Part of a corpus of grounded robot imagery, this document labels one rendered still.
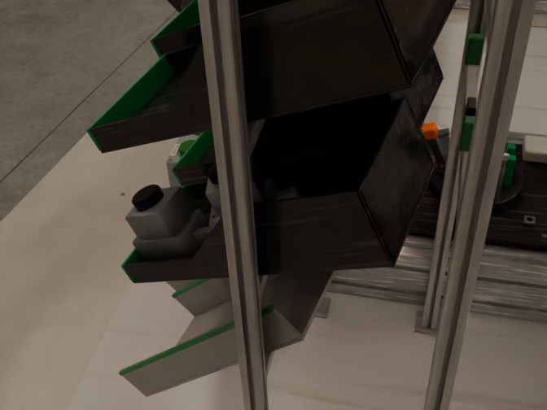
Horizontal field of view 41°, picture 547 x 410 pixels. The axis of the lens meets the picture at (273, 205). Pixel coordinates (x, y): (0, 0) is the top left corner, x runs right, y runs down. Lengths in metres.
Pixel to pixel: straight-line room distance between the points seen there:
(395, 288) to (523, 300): 0.18
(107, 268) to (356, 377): 0.45
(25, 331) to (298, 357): 0.41
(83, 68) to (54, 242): 2.27
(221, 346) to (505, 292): 0.51
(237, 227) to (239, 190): 0.04
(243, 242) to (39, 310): 0.67
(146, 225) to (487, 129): 0.35
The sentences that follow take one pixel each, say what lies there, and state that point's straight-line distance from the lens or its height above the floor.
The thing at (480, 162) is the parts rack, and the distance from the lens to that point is 0.48.
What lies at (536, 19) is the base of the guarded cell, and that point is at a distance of 1.91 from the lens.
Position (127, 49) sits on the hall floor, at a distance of 3.60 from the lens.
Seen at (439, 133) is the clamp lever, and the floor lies 1.06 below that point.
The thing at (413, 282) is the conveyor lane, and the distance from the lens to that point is 1.10.
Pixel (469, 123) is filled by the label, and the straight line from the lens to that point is 0.66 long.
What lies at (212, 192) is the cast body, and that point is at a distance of 0.65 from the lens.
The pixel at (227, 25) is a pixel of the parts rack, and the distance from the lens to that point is 0.45.
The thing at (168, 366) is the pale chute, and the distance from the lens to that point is 0.81.
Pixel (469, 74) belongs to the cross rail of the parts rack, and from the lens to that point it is 0.78.
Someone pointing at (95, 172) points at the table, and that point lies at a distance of 1.42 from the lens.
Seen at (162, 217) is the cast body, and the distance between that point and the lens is 0.67.
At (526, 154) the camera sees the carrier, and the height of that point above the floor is 0.98.
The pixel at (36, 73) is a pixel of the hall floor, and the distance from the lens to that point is 3.54.
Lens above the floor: 1.71
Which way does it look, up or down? 41 degrees down
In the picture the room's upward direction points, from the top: 3 degrees counter-clockwise
